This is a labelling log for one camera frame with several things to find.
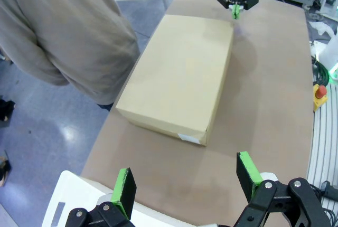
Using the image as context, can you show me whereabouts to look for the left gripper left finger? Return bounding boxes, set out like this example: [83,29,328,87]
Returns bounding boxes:
[64,167,137,227]

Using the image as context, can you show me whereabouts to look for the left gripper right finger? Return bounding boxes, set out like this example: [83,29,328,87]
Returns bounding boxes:
[232,151,332,227]

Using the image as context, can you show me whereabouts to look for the white side table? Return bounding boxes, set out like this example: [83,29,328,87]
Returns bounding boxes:
[42,170,191,227]

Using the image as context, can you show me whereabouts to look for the crumpled clear plastic bag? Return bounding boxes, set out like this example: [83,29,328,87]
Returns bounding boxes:
[308,21,335,37]

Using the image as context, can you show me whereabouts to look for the person's dark trousers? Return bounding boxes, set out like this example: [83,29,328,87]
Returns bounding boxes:
[97,102,114,112]

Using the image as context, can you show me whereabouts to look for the white base with green light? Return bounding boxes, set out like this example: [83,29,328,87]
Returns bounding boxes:
[315,33,338,81]

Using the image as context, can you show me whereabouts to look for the yellow red emergency stop button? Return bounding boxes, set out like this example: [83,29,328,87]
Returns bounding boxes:
[313,84,329,111]

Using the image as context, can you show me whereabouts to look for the dark brown object on floor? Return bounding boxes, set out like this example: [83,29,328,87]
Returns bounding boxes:
[0,150,13,187]

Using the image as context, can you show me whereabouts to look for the black object on floor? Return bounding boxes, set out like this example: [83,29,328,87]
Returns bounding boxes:
[0,99,16,122]

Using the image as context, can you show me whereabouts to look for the person's torso beige sweater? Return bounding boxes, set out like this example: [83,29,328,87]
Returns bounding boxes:
[0,0,140,106]

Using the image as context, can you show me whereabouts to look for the aluminium slatted base plate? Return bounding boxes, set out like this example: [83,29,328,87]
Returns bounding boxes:
[307,83,338,227]

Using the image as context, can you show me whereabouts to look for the black cable with plug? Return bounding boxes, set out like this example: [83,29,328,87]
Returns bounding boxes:
[310,181,338,227]

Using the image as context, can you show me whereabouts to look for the green cable coil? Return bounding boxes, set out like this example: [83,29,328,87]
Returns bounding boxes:
[311,55,330,87]

